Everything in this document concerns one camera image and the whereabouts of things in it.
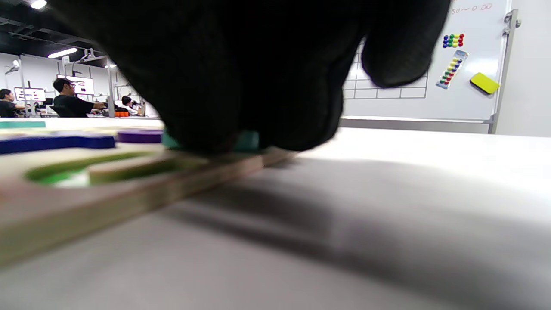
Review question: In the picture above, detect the blue T-shaped letter block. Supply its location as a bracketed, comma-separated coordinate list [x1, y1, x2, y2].
[0, 134, 116, 155]

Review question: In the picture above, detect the yellow whiteboard eraser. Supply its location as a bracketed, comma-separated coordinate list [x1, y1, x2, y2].
[469, 72, 501, 95]

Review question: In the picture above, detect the wooden alphabet puzzle board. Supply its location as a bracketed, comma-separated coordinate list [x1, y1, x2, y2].
[0, 125, 300, 268]

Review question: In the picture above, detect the teal P-shaped letter block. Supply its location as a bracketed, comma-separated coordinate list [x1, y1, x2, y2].
[161, 129, 261, 152]

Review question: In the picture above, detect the purple O-shaped letter block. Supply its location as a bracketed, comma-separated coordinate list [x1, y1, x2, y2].
[117, 129, 164, 144]

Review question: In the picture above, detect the person's right hand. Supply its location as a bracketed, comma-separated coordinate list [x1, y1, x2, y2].
[47, 0, 450, 154]

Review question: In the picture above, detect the whiteboard on wheeled stand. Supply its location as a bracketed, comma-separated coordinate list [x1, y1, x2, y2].
[340, 0, 521, 134]

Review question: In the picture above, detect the pack of colourful magnets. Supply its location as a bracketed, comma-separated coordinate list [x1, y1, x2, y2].
[436, 50, 469, 90]

